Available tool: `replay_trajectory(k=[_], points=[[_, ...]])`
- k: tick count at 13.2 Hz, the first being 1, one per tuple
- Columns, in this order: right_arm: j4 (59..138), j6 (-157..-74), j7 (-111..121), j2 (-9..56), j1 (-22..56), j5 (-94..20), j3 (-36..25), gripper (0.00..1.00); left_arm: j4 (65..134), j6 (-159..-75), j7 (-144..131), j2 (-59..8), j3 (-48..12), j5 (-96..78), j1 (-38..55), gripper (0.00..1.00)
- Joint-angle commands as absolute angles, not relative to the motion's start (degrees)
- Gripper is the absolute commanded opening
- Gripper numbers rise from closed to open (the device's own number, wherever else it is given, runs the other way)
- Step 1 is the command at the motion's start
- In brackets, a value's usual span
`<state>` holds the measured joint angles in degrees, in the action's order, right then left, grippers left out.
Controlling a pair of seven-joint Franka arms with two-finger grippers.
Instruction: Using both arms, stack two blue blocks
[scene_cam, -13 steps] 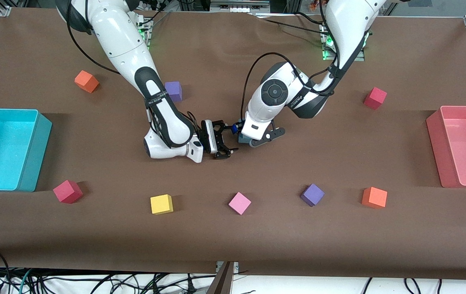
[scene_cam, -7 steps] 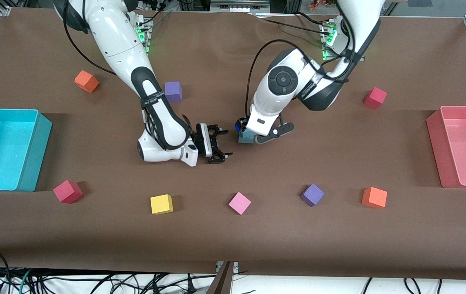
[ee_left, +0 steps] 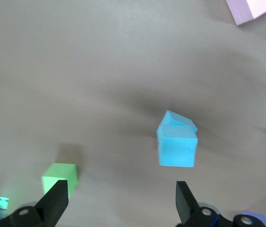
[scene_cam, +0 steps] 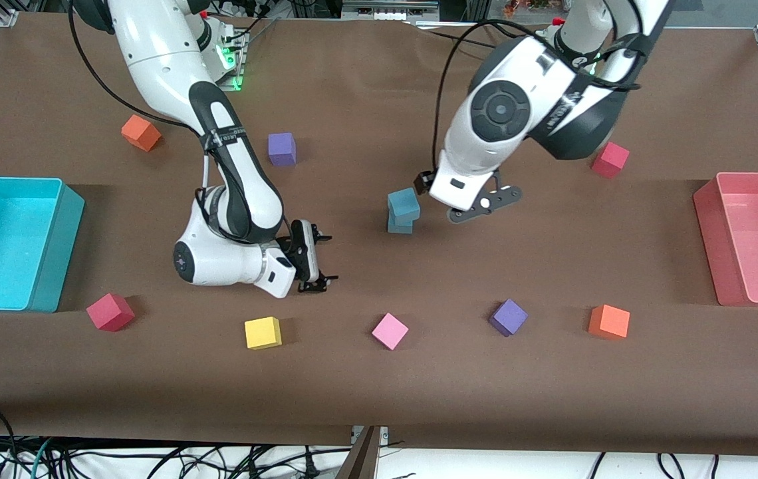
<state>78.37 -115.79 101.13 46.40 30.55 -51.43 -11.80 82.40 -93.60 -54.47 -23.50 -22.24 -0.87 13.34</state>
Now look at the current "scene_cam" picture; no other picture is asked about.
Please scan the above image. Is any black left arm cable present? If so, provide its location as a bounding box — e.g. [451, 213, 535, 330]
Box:
[432, 19, 642, 175]

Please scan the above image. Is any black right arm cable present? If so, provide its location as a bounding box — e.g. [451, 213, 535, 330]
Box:
[68, 0, 201, 130]

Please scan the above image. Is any pink foam block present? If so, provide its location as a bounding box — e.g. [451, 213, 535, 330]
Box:
[372, 313, 410, 351]

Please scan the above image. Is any yellow foam block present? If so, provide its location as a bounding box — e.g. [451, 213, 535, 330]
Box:
[244, 316, 283, 350]

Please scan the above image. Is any brown table cloth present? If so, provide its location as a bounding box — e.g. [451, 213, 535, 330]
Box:
[0, 12, 758, 458]

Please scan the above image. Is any dark table post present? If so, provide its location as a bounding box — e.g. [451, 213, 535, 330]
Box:
[336, 426, 380, 479]

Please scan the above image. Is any red foam block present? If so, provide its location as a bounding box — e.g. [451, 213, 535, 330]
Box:
[592, 142, 630, 179]
[86, 293, 136, 332]

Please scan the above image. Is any teal floor cable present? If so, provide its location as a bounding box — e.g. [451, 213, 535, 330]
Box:
[30, 437, 54, 479]

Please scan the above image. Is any small metal bracket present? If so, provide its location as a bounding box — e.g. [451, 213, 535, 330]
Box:
[351, 426, 390, 445]

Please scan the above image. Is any cyan plastic bin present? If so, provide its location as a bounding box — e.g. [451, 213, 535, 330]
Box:
[0, 176, 85, 313]

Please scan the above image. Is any gray background device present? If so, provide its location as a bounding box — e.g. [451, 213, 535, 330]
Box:
[342, 0, 440, 21]

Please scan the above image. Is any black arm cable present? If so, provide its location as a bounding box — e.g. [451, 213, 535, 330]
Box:
[68, 0, 201, 130]
[432, 19, 642, 175]

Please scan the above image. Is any orange foam block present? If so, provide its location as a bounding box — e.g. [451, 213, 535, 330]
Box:
[121, 114, 162, 152]
[588, 304, 631, 340]

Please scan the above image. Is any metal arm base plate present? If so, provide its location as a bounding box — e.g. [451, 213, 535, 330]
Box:
[216, 30, 245, 90]

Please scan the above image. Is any black base cable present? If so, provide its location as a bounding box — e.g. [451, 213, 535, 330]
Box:
[233, 13, 281, 42]

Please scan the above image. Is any purple foam block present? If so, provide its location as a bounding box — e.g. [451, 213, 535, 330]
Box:
[489, 299, 529, 337]
[268, 132, 297, 167]

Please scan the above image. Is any black cable on cloth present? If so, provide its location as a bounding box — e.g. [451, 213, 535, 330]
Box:
[416, 27, 486, 46]

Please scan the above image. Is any orange background clutter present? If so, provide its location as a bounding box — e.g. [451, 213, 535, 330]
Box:
[502, 0, 553, 17]

